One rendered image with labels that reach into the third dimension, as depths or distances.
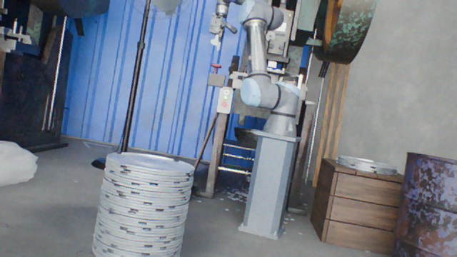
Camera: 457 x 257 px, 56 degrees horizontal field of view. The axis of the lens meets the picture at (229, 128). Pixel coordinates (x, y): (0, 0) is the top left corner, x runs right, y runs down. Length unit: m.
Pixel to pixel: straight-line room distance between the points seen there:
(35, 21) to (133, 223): 2.18
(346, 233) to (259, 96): 0.74
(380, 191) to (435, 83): 2.33
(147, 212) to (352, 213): 1.03
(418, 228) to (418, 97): 2.59
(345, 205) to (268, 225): 0.36
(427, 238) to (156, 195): 0.95
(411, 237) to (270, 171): 0.62
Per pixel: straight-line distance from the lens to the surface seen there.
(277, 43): 2.65
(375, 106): 4.06
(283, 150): 1.88
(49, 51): 3.26
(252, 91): 1.83
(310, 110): 2.46
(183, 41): 3.92
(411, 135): 4.18
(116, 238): 1.39
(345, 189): 2.01
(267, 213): 1.93
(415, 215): 1.71
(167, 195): 1.34
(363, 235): 2.08
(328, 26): 3.09
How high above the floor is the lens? 0.54
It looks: 3 degrees down
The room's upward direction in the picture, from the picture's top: 10 degrees clockwise
